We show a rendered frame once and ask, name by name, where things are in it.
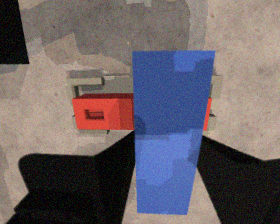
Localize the red tapered block with two sockets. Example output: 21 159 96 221
72 93 212 131

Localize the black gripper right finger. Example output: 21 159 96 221
197 135 280 224

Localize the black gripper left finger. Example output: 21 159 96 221
18 130 135 224

